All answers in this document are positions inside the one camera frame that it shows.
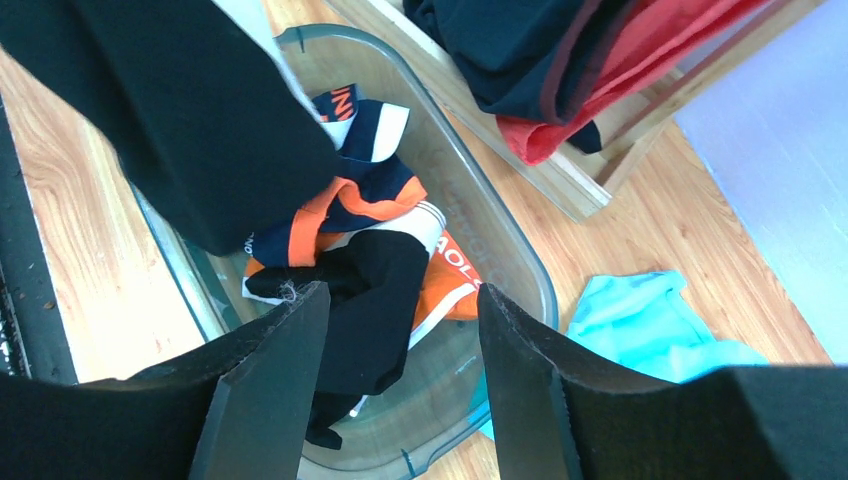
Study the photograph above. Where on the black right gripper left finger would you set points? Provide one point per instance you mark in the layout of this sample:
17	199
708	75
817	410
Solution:
234	408

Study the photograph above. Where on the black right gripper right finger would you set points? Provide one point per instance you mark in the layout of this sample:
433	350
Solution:
560	411

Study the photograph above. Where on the navy orange boxer underwear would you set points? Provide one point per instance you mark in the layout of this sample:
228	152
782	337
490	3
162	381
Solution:
374	185

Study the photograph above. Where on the black cream-band underwear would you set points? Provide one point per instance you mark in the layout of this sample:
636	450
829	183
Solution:
209	122

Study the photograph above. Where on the orange white underwear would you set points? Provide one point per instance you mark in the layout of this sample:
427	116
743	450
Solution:
450	285

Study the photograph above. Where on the black underwear in basket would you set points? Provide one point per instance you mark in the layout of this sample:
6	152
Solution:
374	283

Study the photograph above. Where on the teal cloth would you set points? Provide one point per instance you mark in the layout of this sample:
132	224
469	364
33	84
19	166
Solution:
634	333

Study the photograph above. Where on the wooden clothes rack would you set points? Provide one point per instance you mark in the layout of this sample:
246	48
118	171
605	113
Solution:
578	184

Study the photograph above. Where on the clear plastic basket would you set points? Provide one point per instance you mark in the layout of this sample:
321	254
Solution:
441	398

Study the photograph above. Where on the dark navy tank top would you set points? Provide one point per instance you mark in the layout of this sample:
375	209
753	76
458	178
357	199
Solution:
525	59

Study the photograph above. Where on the red garment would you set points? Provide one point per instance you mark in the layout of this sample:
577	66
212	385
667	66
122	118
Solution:
655	37

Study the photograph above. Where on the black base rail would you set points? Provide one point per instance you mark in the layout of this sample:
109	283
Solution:
33	339

